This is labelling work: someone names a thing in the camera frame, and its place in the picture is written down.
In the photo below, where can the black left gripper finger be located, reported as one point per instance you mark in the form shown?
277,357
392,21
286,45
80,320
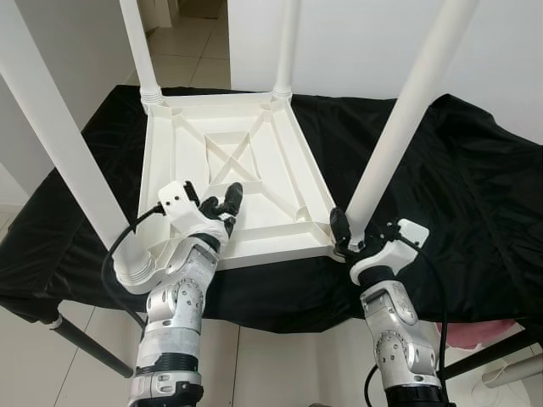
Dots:
210,205
232,199

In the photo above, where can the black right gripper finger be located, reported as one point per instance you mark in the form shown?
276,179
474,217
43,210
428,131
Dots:
339,229

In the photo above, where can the white plastic children table top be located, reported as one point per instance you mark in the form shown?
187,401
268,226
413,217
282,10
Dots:
254,153

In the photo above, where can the white plastic table leg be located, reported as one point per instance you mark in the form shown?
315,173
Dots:
411,102
59,144
140,47
286,47

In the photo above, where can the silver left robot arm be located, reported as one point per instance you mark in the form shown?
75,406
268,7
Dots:
174,314

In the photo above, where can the black fabric table cover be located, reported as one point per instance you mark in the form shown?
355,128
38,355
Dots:
475,178

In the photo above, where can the pink plastic stool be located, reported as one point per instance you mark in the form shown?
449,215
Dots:
479,335

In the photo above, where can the white metal bar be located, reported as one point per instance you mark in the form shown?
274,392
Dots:
513,371

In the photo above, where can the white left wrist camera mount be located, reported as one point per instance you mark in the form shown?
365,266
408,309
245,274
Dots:
182,203

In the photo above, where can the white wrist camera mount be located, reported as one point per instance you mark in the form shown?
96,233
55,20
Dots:
182,203
399,242

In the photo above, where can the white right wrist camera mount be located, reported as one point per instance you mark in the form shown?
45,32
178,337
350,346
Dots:
399,242

